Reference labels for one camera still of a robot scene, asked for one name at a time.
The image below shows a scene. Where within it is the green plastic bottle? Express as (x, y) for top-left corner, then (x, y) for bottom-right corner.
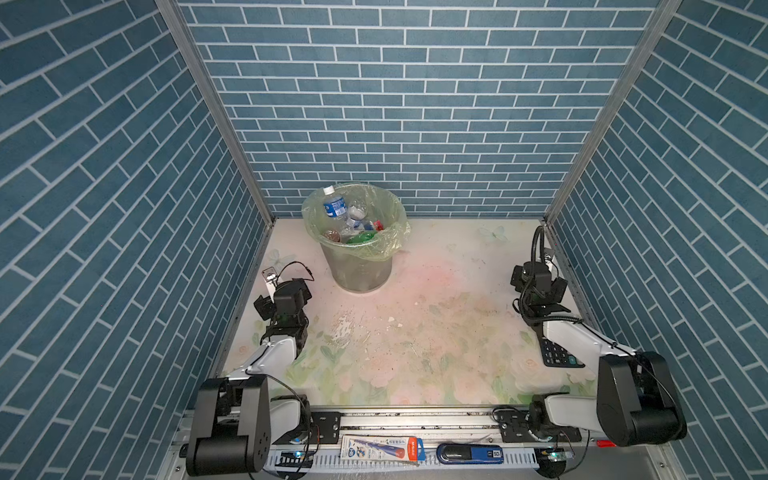
(346, 230), (377, 245)

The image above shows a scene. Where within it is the blue label water bottle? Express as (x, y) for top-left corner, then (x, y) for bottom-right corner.
(323, 186), (347, 221)

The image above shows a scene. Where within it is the small blue label bottle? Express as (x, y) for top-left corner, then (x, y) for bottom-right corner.
(347, 204), (367, 221)

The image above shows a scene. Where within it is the blue red label bottle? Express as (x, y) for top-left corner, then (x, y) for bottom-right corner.
(360, 220), (385, 231)

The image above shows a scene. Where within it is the orange brown drink bottle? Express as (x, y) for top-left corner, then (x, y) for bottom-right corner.
(323, 230), (341, 243)

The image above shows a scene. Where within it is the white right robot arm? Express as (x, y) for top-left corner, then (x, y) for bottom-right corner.
(510, 226), (688, 447)

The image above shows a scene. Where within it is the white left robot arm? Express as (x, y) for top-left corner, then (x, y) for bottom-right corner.
(186, 276), (311, 477)

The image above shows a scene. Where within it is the green lined trash bin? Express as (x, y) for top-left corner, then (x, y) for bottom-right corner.
(301, 184), (411, 293)

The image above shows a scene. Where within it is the blue black device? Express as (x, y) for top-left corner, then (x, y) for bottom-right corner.
(436, 443), (504, 465)

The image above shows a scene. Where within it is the black calculator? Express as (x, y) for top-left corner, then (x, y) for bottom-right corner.
(538, 337), (585, 369)

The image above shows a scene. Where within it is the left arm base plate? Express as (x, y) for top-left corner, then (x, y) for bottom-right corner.
(300, 411), (342, 445)

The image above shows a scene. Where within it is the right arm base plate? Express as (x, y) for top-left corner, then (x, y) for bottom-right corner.
(491, 406), (582, 444)

